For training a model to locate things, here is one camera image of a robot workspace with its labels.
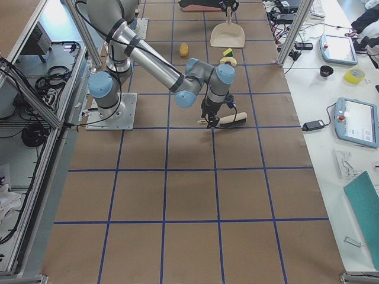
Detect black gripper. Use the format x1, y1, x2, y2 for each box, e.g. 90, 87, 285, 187
219, 0, 239, 12
200, 99, 221, 128

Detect beige plastic dustpan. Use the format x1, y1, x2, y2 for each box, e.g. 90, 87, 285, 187
210, 7, 245, 49

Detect white hand brush dark bristles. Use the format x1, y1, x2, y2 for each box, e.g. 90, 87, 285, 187
197, 112, 248, 128

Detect green yellow sponge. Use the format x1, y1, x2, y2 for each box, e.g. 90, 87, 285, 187
223, 48, 233, 57

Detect pale curved peel piece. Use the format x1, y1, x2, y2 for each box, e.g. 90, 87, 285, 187
220, 56, 237, 67

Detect yellow potato-like toy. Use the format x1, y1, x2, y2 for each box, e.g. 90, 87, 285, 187
179, 43, 189, 57

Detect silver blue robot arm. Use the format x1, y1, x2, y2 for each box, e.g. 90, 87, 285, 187
75, 1, 236, 127

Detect black lined trash bin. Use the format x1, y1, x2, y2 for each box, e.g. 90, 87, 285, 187
178, 0, 226, 12

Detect black phone device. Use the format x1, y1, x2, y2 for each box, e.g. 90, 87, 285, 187
294, 43, 313, 50

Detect black power adapter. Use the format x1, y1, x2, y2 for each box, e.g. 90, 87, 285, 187
301, 120, 326, 132

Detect upper teach pendant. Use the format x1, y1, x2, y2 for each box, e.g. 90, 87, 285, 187
319, 34, 358, 66

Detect teach pendant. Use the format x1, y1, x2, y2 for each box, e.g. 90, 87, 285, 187
319, 34, 358, 66
334, 98, 378, 148

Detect small black bowl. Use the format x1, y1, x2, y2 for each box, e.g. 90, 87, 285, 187
319, 65, 334, 78

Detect yellow tape roll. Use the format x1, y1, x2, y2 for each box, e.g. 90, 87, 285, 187
343, 67, 365, 85

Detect clear plastic bag parts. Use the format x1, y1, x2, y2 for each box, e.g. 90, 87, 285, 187
334, 150, 363, 179

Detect lower teach pendant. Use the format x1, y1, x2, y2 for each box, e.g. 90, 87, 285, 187
334, 98, 378, 148

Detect teal folder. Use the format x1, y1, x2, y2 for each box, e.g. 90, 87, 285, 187
343, 171, 378, 270

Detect grey electronics box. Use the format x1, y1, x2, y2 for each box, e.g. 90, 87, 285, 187
20, 22, 52, 63

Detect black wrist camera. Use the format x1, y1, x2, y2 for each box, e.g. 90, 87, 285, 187
223, 93, 236, 109

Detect aluminium frame post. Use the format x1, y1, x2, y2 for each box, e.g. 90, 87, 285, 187
277, 0, 313, 67

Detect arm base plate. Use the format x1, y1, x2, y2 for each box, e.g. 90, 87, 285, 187
129, 18, 149, 40
85, 92, 137, 131

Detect coiled black cables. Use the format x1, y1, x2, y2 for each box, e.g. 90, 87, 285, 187
22, 41, 82, 149

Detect small metal bracket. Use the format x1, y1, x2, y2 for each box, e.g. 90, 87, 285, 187
344, 237, 364, 247

